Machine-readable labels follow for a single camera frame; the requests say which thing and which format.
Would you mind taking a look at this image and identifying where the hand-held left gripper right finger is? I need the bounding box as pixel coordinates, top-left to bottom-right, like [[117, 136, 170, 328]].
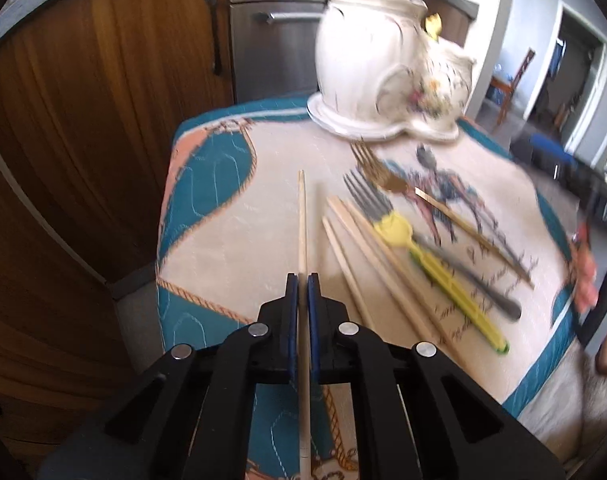
[[307, 273, 505, 480]]

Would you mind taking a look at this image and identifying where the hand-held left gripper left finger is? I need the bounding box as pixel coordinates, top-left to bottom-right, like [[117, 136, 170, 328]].
[[106, 271, 300, 480]]

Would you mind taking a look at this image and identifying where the grey metal fork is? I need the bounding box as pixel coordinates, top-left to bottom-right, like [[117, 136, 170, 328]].
[[342, 167, 523, 321]]

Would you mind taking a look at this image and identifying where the gold fork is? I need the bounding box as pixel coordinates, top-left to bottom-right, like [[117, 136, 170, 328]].
[[350, 141, 535, 291]]

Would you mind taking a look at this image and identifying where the white ceramic utensil holder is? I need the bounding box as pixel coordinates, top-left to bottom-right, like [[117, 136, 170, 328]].
[[306, 0, 477, 142]]

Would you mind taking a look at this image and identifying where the person's right hand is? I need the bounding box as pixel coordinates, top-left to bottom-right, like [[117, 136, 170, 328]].
[[571, 222, 607, 313]]

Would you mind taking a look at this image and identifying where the printed tablecloth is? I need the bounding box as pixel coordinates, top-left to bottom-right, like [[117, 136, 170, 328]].
[[155, 97, 597, 480]]

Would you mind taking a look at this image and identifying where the wooden chair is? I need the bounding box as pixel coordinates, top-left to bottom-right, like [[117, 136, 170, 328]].
[[489, 48, 537, 126]]

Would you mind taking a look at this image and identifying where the stainless steel oven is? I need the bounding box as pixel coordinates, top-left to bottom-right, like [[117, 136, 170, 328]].
[[228, 0, 334, 106]]

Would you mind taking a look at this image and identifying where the yellow utensil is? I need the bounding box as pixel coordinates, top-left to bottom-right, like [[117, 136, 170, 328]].
[[423, 11, 443, 41]]

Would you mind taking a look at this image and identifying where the wooden cabinet door with handle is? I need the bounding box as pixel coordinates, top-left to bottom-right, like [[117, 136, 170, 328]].
[[0, 0, 237, 461]]

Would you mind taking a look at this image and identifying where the black cabinet handle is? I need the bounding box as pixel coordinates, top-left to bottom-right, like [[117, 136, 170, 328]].
[[205, 0, 223, 77]]

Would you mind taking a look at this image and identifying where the white door frame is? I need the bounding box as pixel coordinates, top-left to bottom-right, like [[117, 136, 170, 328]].
[[526, 0, 607, 171]]

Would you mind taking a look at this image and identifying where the steel oven handle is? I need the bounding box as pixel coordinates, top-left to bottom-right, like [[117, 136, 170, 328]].
[[251, 10, 327, 25]]

